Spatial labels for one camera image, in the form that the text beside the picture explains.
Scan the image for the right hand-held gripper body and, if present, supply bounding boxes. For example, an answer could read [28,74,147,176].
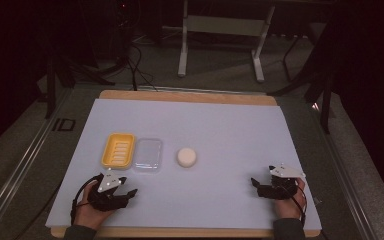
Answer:
[258,163,307,201]

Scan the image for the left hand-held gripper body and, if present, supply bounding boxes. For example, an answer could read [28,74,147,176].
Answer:
[86,169,129,213]

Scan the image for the person's right hand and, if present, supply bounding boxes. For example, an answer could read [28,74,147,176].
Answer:
[273,177,307,221]

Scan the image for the person's left hand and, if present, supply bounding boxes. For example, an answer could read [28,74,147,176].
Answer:
[74,182,114,231]

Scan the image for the yellow soap dish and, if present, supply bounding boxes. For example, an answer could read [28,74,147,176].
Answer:
[100,132,136,169]

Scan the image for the clear plastic container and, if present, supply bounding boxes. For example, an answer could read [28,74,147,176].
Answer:
[133,138,164,173]

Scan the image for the white foam mat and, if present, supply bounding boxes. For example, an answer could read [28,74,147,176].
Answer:
[44,98,323,232]

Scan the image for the round white soap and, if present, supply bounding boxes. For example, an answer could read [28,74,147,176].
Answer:
[176,147,198,168]

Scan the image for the black stand with legs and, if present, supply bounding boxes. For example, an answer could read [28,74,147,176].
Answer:
[268,19,338,134]

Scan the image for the black tripod stand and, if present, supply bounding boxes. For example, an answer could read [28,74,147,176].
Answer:
[43,56,116,119]

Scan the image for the right hand-held gripper cable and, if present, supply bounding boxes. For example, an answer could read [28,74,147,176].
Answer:
[279,184,308,229]

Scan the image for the hand-held gripper cable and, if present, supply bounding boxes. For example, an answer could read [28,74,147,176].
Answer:
[69,173,104,226]
[279,184,308,229]

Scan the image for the left hand-held gripper cable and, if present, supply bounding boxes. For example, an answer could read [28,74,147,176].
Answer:
[69,173,104,226]

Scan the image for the metal floor rail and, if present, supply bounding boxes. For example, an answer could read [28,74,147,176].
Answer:
[313,109,378,240]
[0,88,74,240]

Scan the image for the black floor cables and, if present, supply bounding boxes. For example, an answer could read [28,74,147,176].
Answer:
[126,43,158,92]

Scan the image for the white metal desk frame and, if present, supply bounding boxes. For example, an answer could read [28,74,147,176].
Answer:
[177,0,276,84]

